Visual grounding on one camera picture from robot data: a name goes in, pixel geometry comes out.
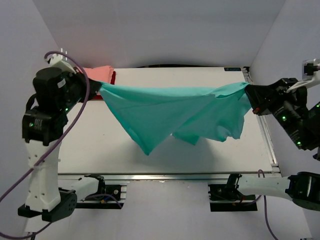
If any teal t-shirt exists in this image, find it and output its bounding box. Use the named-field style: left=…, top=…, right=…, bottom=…
left=99, top=82, right=251, bottom=155

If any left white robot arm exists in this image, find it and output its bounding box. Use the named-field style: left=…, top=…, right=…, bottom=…
left=18, top=67, right=106, bottom=223

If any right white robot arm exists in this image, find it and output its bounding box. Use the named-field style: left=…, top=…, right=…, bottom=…
left=223, top=78, right=320, bottom=211

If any folded red t-shirt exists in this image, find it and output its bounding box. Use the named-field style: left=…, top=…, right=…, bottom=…
left=92, top=71, right=116, bottom=100

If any folded pink t-shirt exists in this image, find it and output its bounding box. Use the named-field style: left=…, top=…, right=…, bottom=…
left=84, top=65, right=114, bottom=84

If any black strip behind table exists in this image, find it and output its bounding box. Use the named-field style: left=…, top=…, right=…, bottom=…
left=137, top=64, right=219, bottom=68

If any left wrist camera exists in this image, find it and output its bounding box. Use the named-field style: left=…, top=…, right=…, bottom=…
left=44, top=52, right=76, bottom=74

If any aluminium front rail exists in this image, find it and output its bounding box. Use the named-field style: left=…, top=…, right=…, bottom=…
left=58, top=172, right=282, bottom=181

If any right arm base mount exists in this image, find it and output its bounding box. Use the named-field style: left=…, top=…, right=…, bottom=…
left=208, top=184, right=260, bottom=213

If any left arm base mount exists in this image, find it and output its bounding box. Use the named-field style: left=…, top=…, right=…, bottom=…
left=71, top=174, right=124, bottom=210

